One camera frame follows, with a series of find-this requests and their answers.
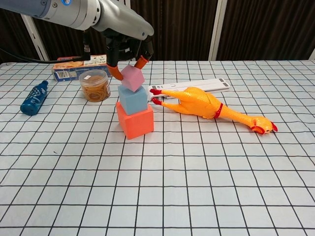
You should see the clear jar of rubber bands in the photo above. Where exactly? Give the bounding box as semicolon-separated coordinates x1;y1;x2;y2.
78;69;111;102

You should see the orange biscuit box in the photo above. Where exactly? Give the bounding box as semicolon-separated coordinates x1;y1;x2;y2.
51;55;110;82

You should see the light blue foam cube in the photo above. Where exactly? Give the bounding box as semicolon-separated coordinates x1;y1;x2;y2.
117;85;149;116

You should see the yellow rubber chicken toy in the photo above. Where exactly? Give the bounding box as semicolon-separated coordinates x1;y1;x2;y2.
149;86;278;135

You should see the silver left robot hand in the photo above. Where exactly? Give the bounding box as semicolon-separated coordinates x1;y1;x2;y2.
93;0;155;81

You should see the checkered light blue tablecloth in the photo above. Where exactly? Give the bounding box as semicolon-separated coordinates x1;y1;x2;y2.
0;59;315;236

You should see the pink foam cube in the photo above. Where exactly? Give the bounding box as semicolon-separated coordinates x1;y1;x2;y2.
120;65;145;93

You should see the white power strip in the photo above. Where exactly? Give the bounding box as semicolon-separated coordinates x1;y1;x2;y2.
146;78;231;102

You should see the blue spray bottle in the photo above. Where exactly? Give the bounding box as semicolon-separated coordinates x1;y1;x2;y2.
20;80;49;116

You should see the orange foam cube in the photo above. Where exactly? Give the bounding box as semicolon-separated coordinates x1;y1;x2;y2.
115;102;155;140

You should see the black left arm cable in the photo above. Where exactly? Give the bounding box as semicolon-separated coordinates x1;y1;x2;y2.
0;29;92;64

